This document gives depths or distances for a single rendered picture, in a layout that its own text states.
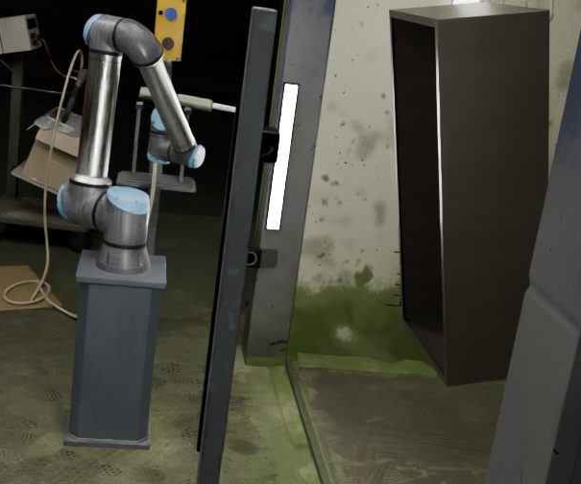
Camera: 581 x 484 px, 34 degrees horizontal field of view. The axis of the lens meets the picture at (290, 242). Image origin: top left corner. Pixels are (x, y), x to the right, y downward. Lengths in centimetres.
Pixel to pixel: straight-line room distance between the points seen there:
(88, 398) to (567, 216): 245
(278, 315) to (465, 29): 177
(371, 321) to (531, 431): 301
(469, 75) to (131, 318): 140
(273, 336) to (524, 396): 297
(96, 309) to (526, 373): 220
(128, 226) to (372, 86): 129
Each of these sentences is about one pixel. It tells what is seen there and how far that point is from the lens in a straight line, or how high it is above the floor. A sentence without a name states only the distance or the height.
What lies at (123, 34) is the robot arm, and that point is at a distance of 329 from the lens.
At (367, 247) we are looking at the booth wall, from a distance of 418.
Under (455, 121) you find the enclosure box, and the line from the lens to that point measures 297.
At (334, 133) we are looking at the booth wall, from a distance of 403.
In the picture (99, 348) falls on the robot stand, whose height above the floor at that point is 38.
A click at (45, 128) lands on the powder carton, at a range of 543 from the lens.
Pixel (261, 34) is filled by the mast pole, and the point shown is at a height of 159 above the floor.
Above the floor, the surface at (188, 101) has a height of 114.
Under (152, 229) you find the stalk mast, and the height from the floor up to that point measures 53.
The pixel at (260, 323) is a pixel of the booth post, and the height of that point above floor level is 21.
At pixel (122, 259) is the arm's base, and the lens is 332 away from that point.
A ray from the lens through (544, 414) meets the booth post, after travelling 129.
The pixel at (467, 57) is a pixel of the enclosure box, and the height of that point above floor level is 154.
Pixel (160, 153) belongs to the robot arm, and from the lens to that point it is 369.
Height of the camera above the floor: 173
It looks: 16 degrees down
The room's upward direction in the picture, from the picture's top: 8 degrees clockwise
